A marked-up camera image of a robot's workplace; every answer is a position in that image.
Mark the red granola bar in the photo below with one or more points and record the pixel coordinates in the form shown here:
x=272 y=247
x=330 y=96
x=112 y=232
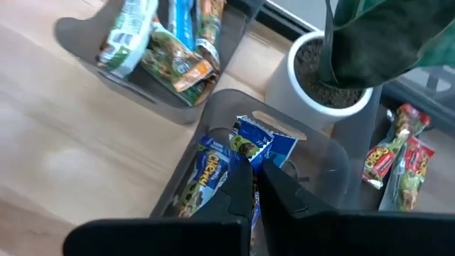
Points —
x=382 y=160
x=412 y=174

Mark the translucent grey plastic bin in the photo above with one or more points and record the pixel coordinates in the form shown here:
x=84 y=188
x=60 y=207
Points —
x=320 y=170
x=81 y=35
x=444 y=167

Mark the white round plant pot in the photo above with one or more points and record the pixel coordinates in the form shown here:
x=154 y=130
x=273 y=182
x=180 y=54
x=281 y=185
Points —
x=284 y=96

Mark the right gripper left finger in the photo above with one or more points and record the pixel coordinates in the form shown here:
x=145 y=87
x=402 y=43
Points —
x=177 y=238

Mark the dark blue granola bar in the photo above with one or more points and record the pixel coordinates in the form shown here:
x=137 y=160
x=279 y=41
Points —
x=208 y=170
x=254 y=142

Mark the black aluminium table frame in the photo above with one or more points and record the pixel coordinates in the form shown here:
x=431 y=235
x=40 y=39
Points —
x=284 y=23

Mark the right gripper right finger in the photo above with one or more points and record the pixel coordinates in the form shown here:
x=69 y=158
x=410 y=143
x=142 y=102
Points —
x=337 y=234

